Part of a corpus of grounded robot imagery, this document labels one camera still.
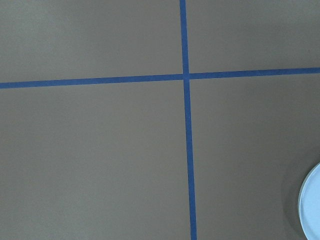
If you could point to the light blue plate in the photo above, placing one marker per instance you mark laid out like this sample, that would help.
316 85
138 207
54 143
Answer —
309 204

